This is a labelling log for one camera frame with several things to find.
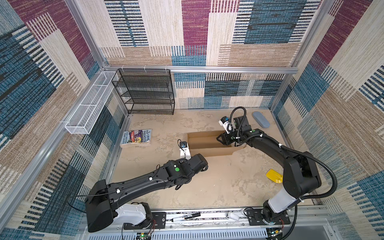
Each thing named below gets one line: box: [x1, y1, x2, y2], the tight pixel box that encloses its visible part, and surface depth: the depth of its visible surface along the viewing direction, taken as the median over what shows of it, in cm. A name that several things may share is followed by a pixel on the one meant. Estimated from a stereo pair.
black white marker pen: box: [171, 211, 201, 223], surface depth 76 cm
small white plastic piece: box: [226, 212, 239, 221], surface depth 74 cm
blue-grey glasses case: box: [252, 111, 271, 128], surface depth 114 cm
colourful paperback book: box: [120, 129, 152, 147], surface depth 104 cm
